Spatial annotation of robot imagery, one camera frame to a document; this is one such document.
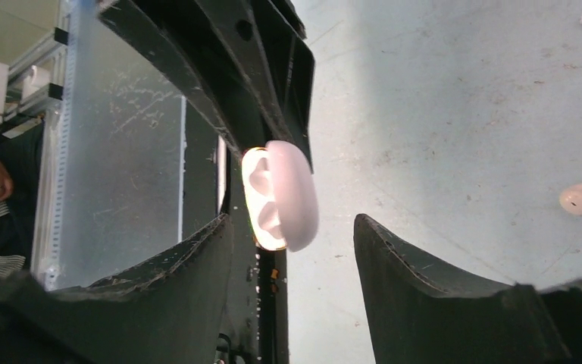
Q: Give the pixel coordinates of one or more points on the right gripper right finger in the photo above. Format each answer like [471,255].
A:
[421,309]

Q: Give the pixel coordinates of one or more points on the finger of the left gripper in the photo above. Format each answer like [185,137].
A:
[266,42]
[128,21]

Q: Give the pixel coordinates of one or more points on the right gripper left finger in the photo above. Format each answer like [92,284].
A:
[166,309]

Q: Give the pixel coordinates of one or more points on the white earbud charging case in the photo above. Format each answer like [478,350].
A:
[280,196]

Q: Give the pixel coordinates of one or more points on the aluminium frame rail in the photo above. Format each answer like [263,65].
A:
[27,89]

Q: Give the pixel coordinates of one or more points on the white slotted cable duct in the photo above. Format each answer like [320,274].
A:
[45,265]

